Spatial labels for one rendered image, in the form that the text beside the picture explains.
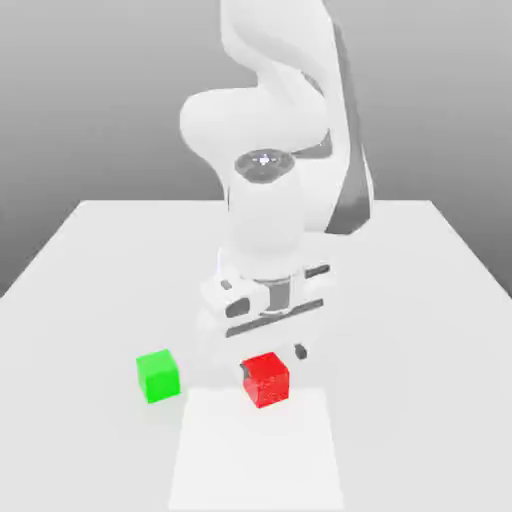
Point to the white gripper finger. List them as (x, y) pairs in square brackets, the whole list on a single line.
[(244, 370), (300, 351)]

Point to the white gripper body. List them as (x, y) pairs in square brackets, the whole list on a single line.
[(276, 330)]

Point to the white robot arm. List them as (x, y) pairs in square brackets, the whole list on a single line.
[(264, 216)]

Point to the small red cube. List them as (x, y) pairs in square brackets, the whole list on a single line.
[(267, 380)]

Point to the small green cube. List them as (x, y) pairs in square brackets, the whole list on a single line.
[(158, 376)]

